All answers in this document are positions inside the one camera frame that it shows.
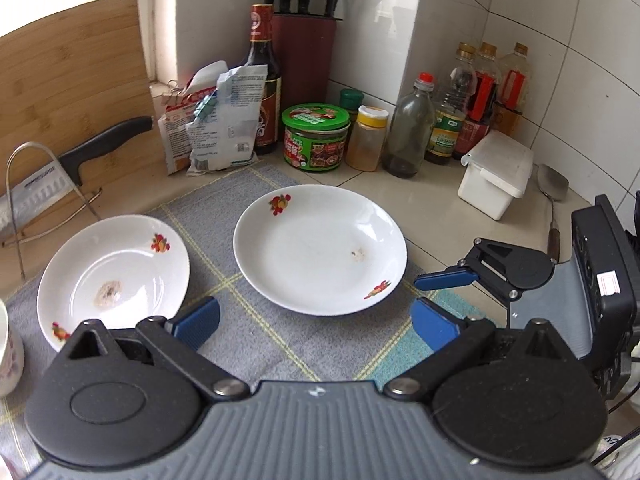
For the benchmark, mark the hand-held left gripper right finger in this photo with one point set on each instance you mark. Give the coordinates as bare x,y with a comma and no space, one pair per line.
435,325

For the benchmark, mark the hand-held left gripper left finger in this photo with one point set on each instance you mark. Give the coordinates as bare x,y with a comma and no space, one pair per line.
200,317

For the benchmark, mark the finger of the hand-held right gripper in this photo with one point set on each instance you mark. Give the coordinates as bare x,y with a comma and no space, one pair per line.
440,280

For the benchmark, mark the white floral plate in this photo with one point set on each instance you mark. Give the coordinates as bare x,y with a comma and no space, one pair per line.
115,260
320,250

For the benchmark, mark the metal spatula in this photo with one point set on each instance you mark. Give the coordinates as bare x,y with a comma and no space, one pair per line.
550,180

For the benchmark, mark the grey checked table mat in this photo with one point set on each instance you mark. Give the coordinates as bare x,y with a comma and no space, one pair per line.
210,240

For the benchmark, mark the white plastic box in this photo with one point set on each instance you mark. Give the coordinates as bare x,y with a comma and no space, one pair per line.
495,180

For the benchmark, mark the clear red-cap glass bottle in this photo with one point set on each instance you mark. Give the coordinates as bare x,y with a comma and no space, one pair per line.
407,130

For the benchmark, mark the red-label dark bottle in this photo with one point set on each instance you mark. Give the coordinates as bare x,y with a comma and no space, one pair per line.
475,130

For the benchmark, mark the yellow-lid spice jar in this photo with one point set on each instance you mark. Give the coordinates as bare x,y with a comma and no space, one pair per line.
365,145

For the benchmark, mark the red-label orange bottle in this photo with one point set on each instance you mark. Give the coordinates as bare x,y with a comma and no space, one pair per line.
512,85

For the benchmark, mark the red white seasoning packet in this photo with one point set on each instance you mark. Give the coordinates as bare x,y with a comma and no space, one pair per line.
175,140

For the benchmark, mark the green-lid sauce jar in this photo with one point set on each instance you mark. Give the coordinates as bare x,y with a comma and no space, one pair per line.
315,145

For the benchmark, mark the white pink-flower bowl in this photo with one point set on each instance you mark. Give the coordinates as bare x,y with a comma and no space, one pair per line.
10,355

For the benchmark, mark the small green-cap jar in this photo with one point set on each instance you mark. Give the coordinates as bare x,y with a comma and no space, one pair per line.
351,100

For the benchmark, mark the green binder clip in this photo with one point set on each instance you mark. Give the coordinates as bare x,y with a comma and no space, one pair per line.
205,106

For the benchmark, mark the person's white jacket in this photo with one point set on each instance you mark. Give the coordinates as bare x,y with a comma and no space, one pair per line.
622,460

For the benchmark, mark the folded white bag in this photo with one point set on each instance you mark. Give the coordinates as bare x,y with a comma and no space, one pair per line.
207,75

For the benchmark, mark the dark red knife block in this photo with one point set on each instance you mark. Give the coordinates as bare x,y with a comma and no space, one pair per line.
305,60

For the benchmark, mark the dark soy sauce bottle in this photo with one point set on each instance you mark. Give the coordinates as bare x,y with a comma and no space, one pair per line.
262,60

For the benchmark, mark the bamboo cutting board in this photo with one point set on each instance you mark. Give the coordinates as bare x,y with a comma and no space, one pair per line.
75,75

